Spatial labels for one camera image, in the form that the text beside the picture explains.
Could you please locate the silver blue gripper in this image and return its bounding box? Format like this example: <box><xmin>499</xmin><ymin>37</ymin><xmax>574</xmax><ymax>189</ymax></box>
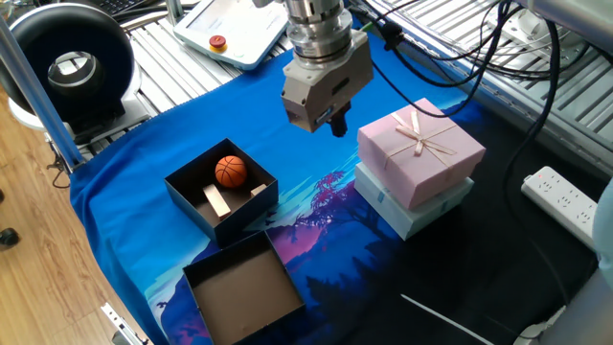
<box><xmin>280</xmin><ymin>31</ymin><xmax>375</xmax><ymax>139</ymax></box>

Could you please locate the orange toy basketball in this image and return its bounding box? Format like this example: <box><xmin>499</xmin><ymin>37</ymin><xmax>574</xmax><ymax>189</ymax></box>
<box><xmin>214</xmin><ymin>154</ymin><xmax>249</xmax><ymax>189</ymax></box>

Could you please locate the long wooden block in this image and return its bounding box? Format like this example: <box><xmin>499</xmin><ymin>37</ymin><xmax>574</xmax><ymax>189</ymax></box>
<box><xmin>202</xmin><ymin>183</ymin><xmax>233</xmax><ymax>221</ymax></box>

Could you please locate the dark blue gift box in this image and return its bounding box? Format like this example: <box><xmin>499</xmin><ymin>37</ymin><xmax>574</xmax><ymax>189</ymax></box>
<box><xmin>164</xmin><ymin>137</ymin><xmax>280</xmax><ymax>249</ymax></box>

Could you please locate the pink gift box with ribbon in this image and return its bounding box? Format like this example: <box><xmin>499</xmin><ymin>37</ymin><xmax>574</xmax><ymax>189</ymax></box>
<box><xmin>356</xmin><ymin>97</ymin><xmax>487</xmax><ymax>211</ymax></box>

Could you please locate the light blue gift box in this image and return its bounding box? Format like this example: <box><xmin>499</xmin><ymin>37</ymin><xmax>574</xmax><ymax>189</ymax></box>
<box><xmin>353</xmin><ymin>161</ymin><xmax>475</xmax><ymax>242</ymax></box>

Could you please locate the dark blue gift box lid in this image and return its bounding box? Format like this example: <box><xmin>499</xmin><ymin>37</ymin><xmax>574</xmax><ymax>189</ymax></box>
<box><xmin>182</xmin><ymin>230</ymin><xmax>307</xmax><ymax>345</ymax></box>

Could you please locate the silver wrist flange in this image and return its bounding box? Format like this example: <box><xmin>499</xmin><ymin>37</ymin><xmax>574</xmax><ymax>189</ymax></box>
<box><xmin>284</xmin><ymin>0</ymin><xmax>355</xmax><ymax>68</ymax></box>

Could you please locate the blue landscape print cloth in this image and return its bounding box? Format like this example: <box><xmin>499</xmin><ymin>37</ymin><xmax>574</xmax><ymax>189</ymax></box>
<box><xmin>69</xmin><ymin>31</ymin><xmax>598</xmax><ymax>345</ymax></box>

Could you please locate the white teach pendant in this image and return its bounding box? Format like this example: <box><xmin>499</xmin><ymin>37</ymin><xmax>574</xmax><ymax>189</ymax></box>
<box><xmin>172</xmin><ymin>0</ymin><xmax>291</xmax><ymax>72</ymax></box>

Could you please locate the white zip tie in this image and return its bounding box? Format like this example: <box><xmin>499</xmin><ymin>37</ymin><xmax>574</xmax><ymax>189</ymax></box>
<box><xmin>400</xmin><ymin>293</ymin><xmax>497</xmax><ymax>345</ymax></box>

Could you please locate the white power strip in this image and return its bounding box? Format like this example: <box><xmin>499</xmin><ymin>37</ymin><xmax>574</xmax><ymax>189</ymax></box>
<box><xmin>520</xmin><ymin>165</ymin><xmax>599</xmax><ymax>250</ymax></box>

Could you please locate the black keyboard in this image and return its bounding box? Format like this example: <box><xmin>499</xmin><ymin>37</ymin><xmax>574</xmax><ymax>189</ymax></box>
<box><xmin>85</xmin><ymin>0</ymin><xmax>149</xmax><ymax>15</ymax></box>

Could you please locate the black cable bundle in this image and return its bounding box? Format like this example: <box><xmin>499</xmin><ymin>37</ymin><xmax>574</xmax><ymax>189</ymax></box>
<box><xmin>373</xmin><ymin>0</ymin><xmax>566</xmax><ymax>226</ymax></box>

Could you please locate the aluminium frame bracket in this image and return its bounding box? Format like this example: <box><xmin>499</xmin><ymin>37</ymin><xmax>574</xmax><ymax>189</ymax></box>
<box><xmin>100</xmin><ymin>302</ymin><xmax>154</xmax><ymax>345</ymax></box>

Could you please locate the aluminium frame post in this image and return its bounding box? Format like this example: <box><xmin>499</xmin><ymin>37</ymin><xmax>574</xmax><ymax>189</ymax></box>
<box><xmin>0</xmin><ymin>13</ymin><xmax>85</xmax><ymax>172</ymax></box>

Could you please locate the black round ring lamp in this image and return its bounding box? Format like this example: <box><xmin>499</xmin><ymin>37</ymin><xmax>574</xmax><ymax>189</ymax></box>
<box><xmin>0</xmin><ymin>2</ymin><xmax>152</xmax><ymax>145</ymax></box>

